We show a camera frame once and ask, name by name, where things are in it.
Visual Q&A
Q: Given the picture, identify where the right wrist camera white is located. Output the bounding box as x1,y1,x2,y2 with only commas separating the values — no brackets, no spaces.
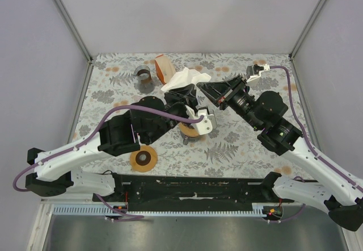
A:
246,64,270,86

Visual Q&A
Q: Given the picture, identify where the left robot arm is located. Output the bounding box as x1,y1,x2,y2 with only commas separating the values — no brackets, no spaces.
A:
25,84,197,202

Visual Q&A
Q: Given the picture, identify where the white paper coffee filter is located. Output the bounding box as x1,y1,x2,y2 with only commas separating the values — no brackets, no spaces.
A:
161,67,212,93

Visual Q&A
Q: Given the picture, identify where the glass carafe brown band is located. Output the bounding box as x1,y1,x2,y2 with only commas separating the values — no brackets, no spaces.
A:
133,65,155,94

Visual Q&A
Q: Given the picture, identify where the floral table mat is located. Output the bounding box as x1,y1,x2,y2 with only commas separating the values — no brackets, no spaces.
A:
73,53,309,179

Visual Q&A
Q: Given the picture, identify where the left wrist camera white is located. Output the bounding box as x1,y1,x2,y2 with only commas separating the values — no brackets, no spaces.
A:
186,106,217,135

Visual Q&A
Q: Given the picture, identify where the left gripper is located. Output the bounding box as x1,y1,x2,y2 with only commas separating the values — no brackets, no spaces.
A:
146,83,200,145

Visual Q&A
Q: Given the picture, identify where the white cable duct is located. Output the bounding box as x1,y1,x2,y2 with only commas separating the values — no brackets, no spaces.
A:
53,204,267,217

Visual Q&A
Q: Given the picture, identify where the glass coffee server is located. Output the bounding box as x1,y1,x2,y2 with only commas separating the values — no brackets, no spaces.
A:
181,132,203,145

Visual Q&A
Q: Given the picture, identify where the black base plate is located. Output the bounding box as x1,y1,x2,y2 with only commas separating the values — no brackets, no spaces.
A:
102,173,280,205

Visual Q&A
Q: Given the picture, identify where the aluminium frame rail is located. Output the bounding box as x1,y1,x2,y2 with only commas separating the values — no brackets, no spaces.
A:
39,0,94,64

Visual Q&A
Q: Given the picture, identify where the wooden dripper ring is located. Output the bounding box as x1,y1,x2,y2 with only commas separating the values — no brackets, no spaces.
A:
178,122,200,137
129,145,158,173

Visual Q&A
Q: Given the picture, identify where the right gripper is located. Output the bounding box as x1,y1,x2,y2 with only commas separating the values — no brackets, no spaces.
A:
197,75,263,130

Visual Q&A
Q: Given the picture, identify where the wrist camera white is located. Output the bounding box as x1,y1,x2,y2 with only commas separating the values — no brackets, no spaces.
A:
246,64,270,86
186,106,217,135

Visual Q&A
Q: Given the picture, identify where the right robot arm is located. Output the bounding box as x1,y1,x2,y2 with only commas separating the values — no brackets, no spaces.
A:
197,76,362,231

